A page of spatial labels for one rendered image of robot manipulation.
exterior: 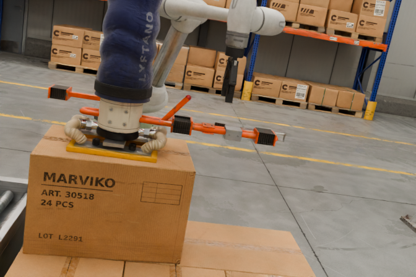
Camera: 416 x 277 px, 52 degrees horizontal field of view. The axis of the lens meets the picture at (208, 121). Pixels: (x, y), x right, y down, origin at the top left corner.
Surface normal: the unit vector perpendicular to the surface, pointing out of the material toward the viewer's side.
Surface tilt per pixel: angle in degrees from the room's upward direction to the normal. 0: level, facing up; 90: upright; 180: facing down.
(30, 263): 0
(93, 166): 90
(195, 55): 90
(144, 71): 74
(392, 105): 90
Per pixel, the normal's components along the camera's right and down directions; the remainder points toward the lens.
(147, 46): 0.82, -0.07
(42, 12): 0.07, 0.25
